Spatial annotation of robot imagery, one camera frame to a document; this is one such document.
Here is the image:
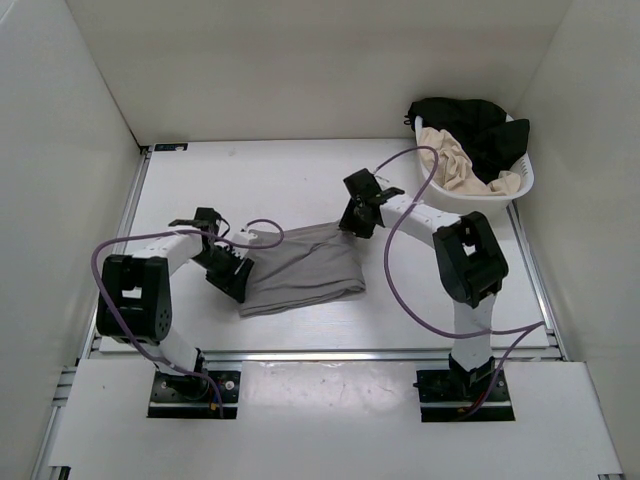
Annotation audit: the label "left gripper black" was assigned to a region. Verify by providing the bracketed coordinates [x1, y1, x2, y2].
[191, 245, 254, 303]

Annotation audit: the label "grey trousers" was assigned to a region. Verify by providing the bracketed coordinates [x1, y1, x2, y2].
[239, 222, 366, 317]

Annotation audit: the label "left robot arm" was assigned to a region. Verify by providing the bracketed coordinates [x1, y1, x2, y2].
[91, 207, 257, 404]

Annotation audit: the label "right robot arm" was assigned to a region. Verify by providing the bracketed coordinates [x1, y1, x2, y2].
[339, 169, 508, 400]

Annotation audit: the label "white laundry basket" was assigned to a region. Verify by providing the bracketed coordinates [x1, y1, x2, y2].
[414, 116, 534, 218]

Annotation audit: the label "beige garment in basket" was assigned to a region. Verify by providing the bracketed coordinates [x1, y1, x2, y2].
[418, 127, 522, 196]

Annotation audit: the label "blue label sticker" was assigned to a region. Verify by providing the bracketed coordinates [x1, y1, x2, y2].
[153, 143, 188, 152]

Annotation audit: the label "black garment in basket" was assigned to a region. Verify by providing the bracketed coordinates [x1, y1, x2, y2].
[405, 97, 531, 183]

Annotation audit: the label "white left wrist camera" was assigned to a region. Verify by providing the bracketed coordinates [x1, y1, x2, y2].
[232, 230, 260, 249]

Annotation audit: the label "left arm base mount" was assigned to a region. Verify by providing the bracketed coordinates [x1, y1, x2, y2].
[147, 356, 241, 420]

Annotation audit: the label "aluminium front rail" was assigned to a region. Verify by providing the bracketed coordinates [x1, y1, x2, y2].
[88, 346, 562, 363]

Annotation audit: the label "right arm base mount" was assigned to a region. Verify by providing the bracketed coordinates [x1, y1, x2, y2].
[413, 370, 515, 423]

